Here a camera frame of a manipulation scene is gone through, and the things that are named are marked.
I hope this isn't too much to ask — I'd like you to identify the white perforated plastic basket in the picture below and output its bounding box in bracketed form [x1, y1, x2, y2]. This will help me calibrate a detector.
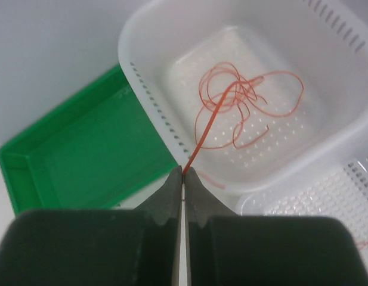
[237, 156, 368, 269]

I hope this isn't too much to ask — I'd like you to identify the orange wire cluster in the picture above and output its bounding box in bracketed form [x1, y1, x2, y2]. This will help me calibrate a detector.
[183, 61, 305, 203]

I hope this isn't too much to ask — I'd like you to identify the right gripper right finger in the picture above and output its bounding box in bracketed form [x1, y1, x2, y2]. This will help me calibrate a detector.
[183, 168, 368, 285]

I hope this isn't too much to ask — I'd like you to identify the green plastic tray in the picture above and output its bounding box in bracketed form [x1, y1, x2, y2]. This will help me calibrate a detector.
[0, 66, 176, 215]

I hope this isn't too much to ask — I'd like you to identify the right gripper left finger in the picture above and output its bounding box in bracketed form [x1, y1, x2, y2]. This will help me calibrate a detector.
[0, 167, 183, 285]

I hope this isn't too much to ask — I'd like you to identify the white solid plastic basket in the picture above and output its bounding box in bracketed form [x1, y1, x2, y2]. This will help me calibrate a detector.
[118, 1, 368, 195]

